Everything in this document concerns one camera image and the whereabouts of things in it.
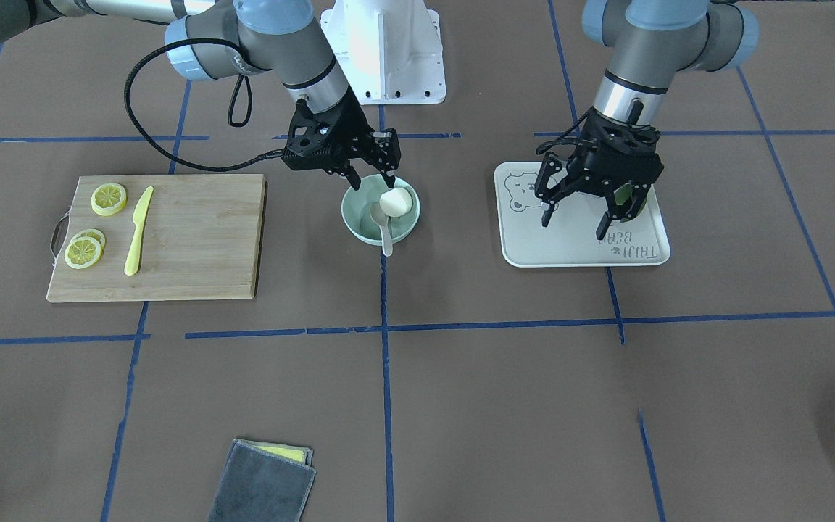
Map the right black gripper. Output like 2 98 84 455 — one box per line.
281 91 401 191

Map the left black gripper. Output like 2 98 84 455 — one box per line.
534 108 664 241

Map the white steamed bun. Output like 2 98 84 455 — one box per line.
378 187 414 218

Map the white ceramic spoon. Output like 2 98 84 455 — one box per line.
369 202 394 257

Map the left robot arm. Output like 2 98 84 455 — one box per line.
534 1 760 240

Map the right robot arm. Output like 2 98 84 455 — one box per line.
0 1 401 189

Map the mint green bowl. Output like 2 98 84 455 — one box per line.
341 174 421 247

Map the green avocado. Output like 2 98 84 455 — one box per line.
610 183 652 223

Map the cream bear tray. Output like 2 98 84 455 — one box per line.
494 162 670 268

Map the bamboo cutting board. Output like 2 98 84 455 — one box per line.
46 173 267 303

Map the yellow plastic knife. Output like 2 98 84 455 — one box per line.
123 186 154 276

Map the single lemon slice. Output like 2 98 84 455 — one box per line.
91 182 128 217

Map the lower lemon slice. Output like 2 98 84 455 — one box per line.
72 228 107 249

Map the grey yellow folded cloth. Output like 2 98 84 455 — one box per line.
207 439 316 521

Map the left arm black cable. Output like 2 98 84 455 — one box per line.
536 116 592 157

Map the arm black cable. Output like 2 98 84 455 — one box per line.
536 116 592 157
124 38 288 173

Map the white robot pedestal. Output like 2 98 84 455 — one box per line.
319 1 447 105

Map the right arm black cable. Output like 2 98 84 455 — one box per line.
124 38 288 173

